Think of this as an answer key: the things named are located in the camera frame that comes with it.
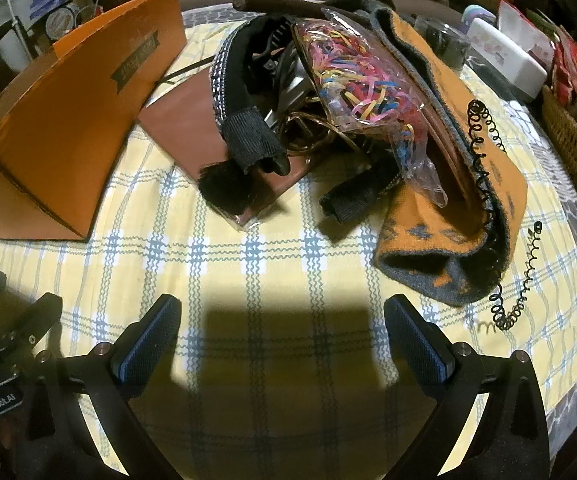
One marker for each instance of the black makeup brush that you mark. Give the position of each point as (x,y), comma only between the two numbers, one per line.
(223,190)

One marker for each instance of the orange cardboard box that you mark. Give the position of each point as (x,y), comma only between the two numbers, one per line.
(68,110)

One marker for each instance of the orange grey knit cloth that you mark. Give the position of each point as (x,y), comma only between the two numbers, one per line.
(418,240)

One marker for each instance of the lilac container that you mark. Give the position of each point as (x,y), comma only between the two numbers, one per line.
(476,14)

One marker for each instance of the metal hair clip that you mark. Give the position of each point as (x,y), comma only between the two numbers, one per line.
(288,95)

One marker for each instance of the round tin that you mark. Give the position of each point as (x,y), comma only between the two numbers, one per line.
(61,19)

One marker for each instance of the brown cylindrical stick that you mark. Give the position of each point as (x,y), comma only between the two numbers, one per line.
(278,4)

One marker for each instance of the white tissue box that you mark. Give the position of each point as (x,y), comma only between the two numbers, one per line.
(506,57)

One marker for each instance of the brown leather pad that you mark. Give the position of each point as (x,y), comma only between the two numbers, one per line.
(178,120)

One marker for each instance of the white paper bag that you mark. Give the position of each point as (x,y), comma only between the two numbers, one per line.
(523,27)

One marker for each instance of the bag of colourful rubber bands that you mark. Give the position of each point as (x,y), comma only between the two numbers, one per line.
(353,75)

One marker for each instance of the gold hoop bangles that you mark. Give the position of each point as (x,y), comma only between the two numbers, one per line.
(313,132)

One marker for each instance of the black rhinestone headband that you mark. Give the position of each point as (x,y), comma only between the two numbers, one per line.
(238,85)

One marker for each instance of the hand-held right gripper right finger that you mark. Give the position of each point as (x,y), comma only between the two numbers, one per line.
(418,347)

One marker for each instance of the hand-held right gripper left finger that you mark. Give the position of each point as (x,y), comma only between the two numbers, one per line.
(143,342)

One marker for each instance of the clear plastic container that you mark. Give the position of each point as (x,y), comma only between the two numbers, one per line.
(441,40)

